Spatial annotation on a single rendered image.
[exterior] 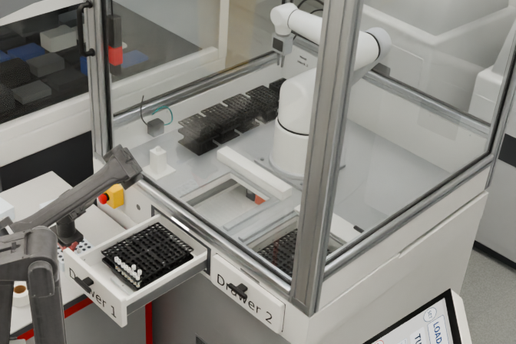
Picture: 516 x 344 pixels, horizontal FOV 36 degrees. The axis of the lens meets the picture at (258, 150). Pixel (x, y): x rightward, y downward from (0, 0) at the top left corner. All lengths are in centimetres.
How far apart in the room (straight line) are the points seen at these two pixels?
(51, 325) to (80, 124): 175
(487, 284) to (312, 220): 201
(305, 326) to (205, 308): 48
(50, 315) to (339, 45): 83
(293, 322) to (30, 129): 130
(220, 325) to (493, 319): 156
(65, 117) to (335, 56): 156
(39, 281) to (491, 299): 278
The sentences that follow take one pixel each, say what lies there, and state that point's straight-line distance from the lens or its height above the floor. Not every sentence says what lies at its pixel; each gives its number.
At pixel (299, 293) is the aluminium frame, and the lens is 221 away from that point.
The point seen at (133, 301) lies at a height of 88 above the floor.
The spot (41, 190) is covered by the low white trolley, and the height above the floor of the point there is 76.
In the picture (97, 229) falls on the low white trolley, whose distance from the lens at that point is 278.
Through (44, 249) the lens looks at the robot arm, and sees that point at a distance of 139.
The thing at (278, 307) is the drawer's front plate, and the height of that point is 92.
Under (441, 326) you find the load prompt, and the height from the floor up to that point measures 117.
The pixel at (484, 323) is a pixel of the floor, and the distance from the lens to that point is 374.
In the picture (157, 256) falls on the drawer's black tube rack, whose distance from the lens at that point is 246.
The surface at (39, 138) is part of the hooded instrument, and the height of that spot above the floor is 86.
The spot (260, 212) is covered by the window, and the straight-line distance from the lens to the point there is 220.
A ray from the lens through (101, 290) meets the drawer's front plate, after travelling 236.
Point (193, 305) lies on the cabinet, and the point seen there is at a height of 63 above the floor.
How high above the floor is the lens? 253
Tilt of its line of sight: 34 degrees down
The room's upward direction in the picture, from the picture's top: 4 degrees clockwise
